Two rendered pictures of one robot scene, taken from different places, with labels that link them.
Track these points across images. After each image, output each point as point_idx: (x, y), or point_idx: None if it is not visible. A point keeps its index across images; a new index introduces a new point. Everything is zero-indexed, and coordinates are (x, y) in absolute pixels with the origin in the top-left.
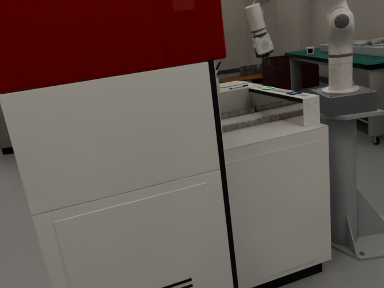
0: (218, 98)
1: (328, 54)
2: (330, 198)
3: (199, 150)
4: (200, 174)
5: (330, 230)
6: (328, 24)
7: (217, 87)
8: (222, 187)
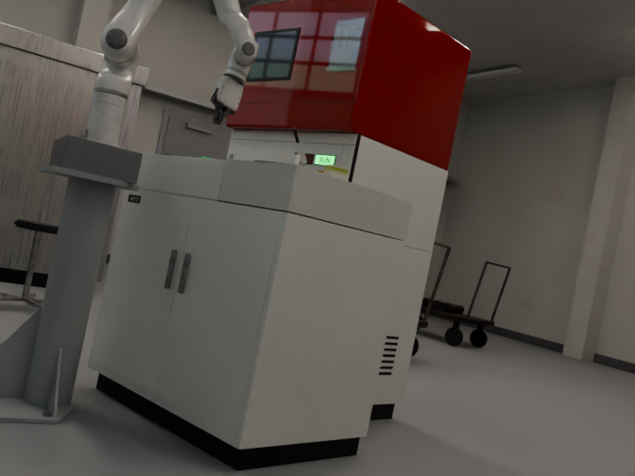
0: (227, 156)
1: (128, 96)
2: (106, 278)
3: None
4: None
5: (96, 322)
6: (138, 59)
7: (229, 147)
8: None
